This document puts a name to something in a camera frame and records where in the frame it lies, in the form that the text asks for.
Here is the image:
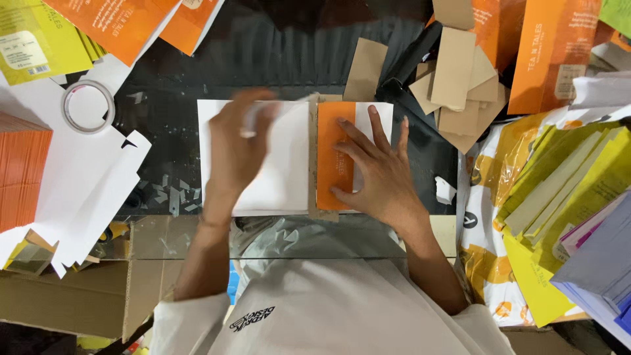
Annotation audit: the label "person's left hand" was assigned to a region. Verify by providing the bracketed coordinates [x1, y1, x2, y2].
[202, 89, 280, 199]

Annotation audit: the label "person's right hand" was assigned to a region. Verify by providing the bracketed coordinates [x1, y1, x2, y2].
[328, 105, 431, 228]

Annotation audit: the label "orange and white carton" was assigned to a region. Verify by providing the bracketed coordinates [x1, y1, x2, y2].
[197, 99, 395, 217]

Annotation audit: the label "brown cardboard backing sheet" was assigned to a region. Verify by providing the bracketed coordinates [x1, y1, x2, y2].
[307, 93, 344, 223]

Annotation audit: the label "scattered clear tape scraps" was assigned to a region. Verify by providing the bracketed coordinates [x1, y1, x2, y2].
[140, 173, 204, 218]

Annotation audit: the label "clear tape roll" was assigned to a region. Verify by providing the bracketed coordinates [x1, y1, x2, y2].
[61, 80, 116, 135]

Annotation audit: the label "orange flat carton sheets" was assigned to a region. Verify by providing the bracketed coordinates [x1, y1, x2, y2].
[43, 0, 226, 68]

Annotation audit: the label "pile of white die-cut sheets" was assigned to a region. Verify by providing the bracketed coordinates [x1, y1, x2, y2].
[0, 54, 152, 279]

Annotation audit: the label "pile of brown cardboard pieces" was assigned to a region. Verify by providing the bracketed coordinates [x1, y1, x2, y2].
[343, 0, 508, 154]

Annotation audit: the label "white paper scrap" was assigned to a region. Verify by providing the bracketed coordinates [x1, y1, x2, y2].
[434, 176, 457, 206]

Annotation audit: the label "person's white shirt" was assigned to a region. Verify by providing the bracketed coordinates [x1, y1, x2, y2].
[149, 217, 516, 355]

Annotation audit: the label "pile of yellow flat cartons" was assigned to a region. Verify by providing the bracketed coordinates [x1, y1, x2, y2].
[0, 0, 108, 87]

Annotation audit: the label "stack of orange flat cartons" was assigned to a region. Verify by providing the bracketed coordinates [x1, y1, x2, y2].
[0, 112, 54, 233]

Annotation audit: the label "brown corrugated cardboard box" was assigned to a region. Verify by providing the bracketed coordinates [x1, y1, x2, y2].
[0, 217, 185, 342]

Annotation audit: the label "white and orange plastic bag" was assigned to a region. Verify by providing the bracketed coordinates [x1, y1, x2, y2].
[456, 106, 587, 327]

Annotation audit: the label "orange printed flat cartons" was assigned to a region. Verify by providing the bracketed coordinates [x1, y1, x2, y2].
[425, 0, 617, 116]

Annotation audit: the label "stack of yellow-green flat cartons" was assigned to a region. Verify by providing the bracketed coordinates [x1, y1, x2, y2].
[495, 121, 631, 328]

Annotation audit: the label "green flat carton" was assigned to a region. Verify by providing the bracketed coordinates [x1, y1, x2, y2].
[598, 0, 631, 39]

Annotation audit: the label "stack of lavender flat cartons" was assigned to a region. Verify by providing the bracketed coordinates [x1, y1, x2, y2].
[549, 192, 631, 348]

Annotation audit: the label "black strap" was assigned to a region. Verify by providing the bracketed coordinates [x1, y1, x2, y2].
[375, 21, 444, 130]

